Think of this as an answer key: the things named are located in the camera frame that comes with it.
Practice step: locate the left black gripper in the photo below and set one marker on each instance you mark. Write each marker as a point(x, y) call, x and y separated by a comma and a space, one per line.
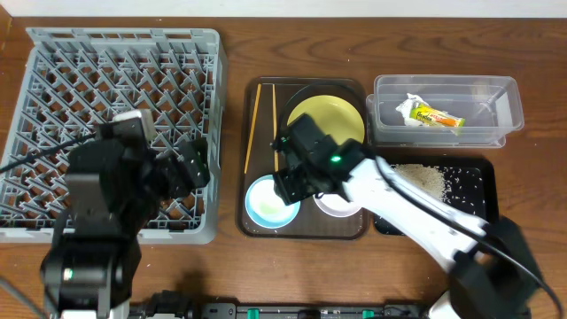
point(187, 166)

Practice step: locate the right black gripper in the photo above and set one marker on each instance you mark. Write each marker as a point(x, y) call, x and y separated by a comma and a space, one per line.
point(292, 185)

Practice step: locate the pink white bowl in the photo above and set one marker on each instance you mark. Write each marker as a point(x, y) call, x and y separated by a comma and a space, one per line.
point(335, 206)

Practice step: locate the yellow round plate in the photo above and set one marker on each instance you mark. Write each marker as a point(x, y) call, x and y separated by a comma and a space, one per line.
point(334, 116)

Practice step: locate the wooden chopstick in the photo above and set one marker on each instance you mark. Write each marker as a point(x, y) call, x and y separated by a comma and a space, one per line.
point(252, 128)
point(275, 125)

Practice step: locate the white tissue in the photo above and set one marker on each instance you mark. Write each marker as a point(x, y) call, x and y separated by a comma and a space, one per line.
point(406, 107)

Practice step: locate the green snack wrapper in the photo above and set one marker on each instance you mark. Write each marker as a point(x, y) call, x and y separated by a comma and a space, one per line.
point(432, 117)

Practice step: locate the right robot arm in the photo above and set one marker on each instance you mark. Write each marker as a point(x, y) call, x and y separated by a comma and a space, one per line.
point(491, 270)

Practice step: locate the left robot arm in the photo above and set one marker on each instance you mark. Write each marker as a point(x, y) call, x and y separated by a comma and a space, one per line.
point(116, 186)

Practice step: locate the dark brown serving tray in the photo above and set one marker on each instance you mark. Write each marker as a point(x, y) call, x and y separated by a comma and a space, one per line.
point(311, 222)

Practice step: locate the light blue bowl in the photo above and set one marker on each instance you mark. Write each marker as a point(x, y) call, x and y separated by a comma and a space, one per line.
point(267, 209)

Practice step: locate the clear plastic container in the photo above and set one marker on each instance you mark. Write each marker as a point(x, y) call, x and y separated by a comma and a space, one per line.
point(490, 104)

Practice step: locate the grey plastic dish rack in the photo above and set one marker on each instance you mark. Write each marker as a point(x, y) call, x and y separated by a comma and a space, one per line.
point(77, 78)

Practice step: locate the black rectangular tray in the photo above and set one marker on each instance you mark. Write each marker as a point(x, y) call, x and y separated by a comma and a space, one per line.
point(472, 182)

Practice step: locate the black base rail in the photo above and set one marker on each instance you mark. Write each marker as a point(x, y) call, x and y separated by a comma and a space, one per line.
point(176, 305)

